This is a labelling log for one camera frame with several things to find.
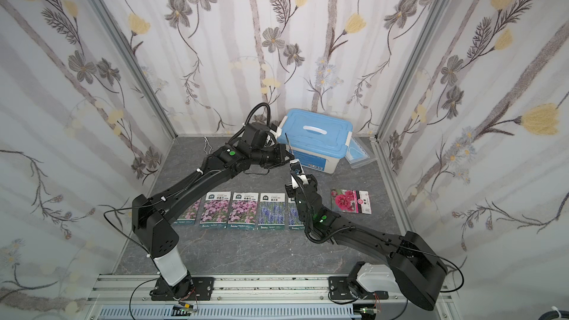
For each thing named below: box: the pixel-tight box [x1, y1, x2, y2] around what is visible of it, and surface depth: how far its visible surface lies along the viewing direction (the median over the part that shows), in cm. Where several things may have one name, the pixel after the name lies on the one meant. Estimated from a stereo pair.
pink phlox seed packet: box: [228, 191, 259, 231], surface depth 94 cm
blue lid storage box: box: [276, 108, 354, 175], surface depth 100 cm
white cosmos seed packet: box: [199, 191, 232, 229], surface depth 92 cm
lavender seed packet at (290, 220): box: [281, 192, 306, 231], surface depth 92 cm
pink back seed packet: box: [289, 158, 309, 186], surface depth 65 cm
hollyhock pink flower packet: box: [330, 188, 372, 215], surface depth 97 cm
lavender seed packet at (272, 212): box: [257, 192, 286, 232], surface depth 95 cm
